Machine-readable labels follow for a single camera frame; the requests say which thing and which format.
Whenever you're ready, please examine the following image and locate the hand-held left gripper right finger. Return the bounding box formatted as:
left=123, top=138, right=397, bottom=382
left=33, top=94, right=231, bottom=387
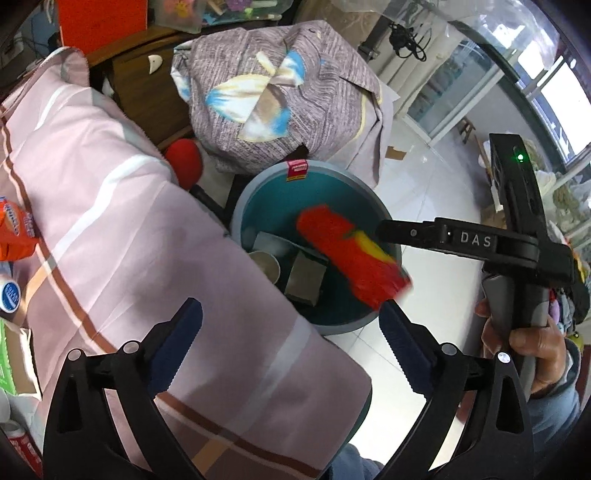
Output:
left=379, top=302, right=537, bottom=480

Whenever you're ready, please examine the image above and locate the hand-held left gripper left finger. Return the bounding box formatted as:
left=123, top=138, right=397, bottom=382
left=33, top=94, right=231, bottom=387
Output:
left=42, top=298, right=206, bottom=480

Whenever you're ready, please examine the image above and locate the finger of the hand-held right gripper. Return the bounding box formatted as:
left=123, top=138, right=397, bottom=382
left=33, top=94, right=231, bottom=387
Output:
left=377, top=217, right=502, bottom=260

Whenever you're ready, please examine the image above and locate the red snack packet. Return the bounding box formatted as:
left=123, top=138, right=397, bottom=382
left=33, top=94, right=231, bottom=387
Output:
left=295, top=206, right=413, bottom=309

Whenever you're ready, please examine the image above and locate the teal plastic bin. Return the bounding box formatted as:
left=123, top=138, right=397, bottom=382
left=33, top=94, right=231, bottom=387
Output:
left=229, top=159, right=407, bottom=337

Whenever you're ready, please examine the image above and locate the plastic bottle with blue label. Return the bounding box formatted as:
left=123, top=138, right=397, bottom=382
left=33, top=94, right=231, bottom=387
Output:
left=0, top=272, right=21, bottom=315

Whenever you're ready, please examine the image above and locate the red drink can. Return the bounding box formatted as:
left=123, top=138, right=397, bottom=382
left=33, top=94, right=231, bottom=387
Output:
left=2, top=422, right=44, bottom=478

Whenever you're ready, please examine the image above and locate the orange snack bag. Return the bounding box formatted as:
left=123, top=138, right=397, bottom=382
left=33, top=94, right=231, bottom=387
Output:
left=0, top=196, right=40, bottom=261

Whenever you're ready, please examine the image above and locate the person's right forearm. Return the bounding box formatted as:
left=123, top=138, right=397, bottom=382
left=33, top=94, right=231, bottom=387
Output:
left=526, top=337, right=585, bottom=462

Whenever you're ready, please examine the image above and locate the person's right hand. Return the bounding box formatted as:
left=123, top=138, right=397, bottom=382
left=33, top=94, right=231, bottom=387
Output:
left=475, top=300, right=567, bottom=396

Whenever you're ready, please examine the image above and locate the wooden stool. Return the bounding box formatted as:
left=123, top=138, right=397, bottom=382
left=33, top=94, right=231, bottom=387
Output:
left=457, top=117, right=478, bottom=146

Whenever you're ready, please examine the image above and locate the olive grey box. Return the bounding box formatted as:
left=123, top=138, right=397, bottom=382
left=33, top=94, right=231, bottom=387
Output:
left=284, top=251, right=328, bottom=306

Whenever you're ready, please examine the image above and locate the brown paper cup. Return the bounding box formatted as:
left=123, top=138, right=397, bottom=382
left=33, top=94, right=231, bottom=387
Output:
left=249, top=250, right=282, bottom=284

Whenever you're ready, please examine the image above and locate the pink striped bed sheet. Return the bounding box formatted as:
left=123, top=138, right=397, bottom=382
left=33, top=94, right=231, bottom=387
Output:
left=0, top=46, right=372, bottom=480

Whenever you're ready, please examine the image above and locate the person's trouser leg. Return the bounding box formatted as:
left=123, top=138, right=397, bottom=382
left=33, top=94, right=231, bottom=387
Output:
left=330, top=443, right=384, bottom=480

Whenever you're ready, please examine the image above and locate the pale grey box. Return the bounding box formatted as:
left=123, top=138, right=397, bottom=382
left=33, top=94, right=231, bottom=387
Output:
left=252, top=231, right=296, bottom=259

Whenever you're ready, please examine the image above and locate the grey patterned cloth bundle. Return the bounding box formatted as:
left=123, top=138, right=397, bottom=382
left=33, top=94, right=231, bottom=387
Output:
left=171, top=21, right=395, bottom=188

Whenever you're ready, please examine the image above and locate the green printed carton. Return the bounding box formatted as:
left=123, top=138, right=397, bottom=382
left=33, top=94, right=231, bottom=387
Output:
left=0, top=318, right=42, bottom=400

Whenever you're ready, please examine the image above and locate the red round object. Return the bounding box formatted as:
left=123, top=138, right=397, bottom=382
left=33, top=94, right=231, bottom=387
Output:
left=165, top=140, right=204, bottom=190

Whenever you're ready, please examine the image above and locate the wooden cabinet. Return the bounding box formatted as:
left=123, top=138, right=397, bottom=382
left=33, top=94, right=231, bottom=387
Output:
left=85, top=25, right=199, bottom=151

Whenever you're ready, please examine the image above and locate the clear bag of colourful toys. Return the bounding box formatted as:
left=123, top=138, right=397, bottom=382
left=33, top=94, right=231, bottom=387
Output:
left=154, top=0, right=287, bottom=33

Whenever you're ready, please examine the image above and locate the orange cardboard box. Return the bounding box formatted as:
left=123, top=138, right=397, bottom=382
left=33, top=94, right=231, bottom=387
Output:
left=58, top=0, right=147, bottom=49

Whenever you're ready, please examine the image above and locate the black cable bundle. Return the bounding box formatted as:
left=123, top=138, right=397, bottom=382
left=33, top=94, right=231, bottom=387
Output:
left=388, top=18, right=432, bottom=61

